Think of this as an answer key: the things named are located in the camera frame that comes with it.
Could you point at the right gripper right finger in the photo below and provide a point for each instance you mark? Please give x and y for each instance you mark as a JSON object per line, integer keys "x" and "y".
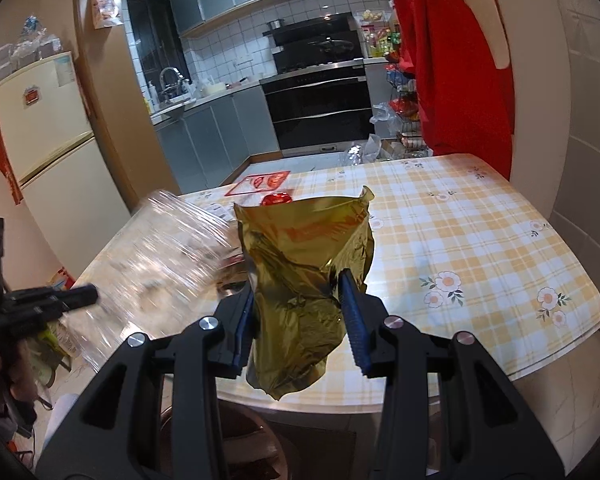
{"x": 449, "y": 410}

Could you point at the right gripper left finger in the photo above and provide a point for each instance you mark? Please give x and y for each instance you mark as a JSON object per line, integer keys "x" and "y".
{"x": 112, "y": 430}

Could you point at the clear plastic tray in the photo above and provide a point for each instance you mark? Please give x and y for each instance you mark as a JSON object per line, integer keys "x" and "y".
{"x": 152, "y": 276}

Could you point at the gold foil bag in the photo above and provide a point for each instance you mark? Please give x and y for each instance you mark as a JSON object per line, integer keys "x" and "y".
{"x": 295, "y": 253}

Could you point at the brown round trash bin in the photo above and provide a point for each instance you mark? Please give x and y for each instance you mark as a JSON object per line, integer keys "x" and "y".
{"x": 250, "y": 446}

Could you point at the yellow checked floral tablecloth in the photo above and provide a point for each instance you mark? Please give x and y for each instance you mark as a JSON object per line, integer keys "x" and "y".
{"x": 456, "y": 248}

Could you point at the cream refrigerator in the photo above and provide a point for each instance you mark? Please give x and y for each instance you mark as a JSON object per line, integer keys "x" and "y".
{"x": 57, "y": 163}

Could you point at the grey kitchen cabinets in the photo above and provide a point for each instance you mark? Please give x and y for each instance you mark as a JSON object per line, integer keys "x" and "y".
{"x": 207, "y": 142}

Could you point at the chrome kitchen faucet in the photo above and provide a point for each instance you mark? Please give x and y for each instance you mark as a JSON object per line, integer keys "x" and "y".
{"x": 173, "y": 87}

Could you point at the crushed red soda can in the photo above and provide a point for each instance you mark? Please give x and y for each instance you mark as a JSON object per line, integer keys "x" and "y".
{"x": 277, "y": 198}

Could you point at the red and white flat packet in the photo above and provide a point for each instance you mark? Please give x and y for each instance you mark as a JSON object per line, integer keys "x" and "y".
{"x": 257, "y": 183}

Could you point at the black built-in oven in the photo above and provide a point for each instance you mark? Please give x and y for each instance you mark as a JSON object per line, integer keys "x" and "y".
{"x": 319, "y": 96}

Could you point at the red hanging apron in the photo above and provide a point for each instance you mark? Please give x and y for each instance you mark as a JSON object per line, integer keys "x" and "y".
{"x": 459, "y": 54}

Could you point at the wire storage rack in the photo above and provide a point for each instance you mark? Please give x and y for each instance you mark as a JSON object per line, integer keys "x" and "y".
{"x": 393, "y": 94}

